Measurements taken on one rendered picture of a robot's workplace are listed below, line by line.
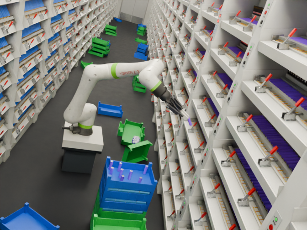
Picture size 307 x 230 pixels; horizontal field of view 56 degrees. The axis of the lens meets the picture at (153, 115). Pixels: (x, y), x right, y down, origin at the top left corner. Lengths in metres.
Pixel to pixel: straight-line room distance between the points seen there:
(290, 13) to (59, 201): 1.90
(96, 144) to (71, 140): 0.20
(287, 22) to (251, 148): 0.58
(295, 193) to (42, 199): 1.81
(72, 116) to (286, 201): 1.68
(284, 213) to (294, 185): 0.09
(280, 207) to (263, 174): 0.16
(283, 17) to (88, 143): 1.64
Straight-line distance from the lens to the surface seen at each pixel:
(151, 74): 1.84
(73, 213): 2.27
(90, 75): 2.06
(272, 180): 1.09
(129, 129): 3.27
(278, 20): 1.44
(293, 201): 0.96
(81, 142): 2.37
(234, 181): 1.36
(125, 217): 1.95
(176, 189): 2.16
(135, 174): 1.93
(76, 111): 2.25
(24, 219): 2.20
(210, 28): 2.80
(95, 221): 1.73
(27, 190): 2.40
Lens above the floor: 1.60
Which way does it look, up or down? 23 degrees down
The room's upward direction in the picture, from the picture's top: 18 degrees clockwise
